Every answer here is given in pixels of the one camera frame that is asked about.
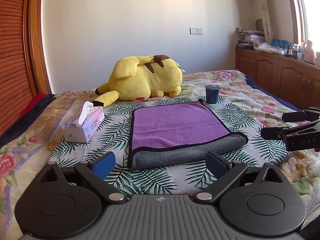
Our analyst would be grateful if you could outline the purple and grey towel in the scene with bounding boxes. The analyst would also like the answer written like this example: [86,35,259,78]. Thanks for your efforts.
[127,101,248,169]

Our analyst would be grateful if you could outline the wooden side cabinet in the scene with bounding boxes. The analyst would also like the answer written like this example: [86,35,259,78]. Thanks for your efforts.
[235,48,319,109]

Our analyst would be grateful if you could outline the floral bed blanket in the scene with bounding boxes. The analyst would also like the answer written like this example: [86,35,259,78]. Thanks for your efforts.
[1,70,319,239]

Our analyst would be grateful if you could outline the pink tissue box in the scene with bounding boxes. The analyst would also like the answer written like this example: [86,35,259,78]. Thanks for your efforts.
[62,101,105,143]

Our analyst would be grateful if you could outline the pink bottle on cabinet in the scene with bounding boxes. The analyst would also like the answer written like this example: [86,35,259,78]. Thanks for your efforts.
[303,40,316,64]

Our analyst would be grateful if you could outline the blue box on cabinet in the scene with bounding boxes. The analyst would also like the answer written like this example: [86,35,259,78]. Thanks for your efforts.
[272,38,289,50]

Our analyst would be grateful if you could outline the dark blue cup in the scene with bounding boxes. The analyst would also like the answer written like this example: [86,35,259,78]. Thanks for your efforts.
[205,85,220,104]

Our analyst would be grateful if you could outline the white plastic bag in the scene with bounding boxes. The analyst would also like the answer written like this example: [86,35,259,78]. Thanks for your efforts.
[255,42,287,55]

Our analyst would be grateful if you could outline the red and dark pillow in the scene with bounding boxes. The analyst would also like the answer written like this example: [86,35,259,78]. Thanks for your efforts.
[0,92,56,147]

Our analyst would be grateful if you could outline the pile of boxes and books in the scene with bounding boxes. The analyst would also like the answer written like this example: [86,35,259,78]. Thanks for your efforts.
[236,18,265,50]

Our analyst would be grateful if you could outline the yellow Pikachu plush toy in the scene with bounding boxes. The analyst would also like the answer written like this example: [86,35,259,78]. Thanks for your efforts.
[93,55,183,108]

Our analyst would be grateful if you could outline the floral curtain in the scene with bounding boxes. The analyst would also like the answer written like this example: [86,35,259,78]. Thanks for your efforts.
[258,0,277,44]

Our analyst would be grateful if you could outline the wooden slatted headboard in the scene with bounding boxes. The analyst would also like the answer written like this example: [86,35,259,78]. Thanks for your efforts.
[1,0,36,133]

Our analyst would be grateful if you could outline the white wall switch socket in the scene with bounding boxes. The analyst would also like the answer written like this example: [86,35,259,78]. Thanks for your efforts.
[189,28,203,35]

